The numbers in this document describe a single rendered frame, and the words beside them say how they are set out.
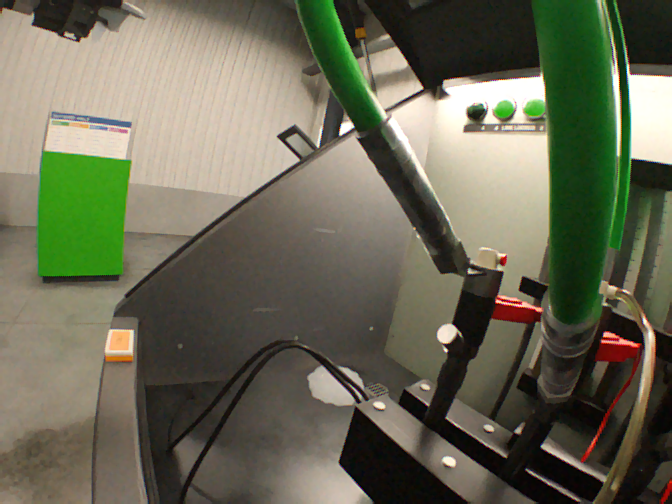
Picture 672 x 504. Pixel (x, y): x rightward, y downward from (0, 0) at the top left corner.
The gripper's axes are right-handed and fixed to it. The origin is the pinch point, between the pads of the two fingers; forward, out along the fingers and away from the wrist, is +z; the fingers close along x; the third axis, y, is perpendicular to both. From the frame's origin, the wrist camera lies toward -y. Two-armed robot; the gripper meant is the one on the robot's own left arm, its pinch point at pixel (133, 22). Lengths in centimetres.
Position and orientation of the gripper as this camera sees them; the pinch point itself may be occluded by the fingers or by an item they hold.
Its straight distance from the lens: 72.6
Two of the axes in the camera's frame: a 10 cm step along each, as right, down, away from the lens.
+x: 8.6, 3.6, -3.6
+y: -3.0, 9.3, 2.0
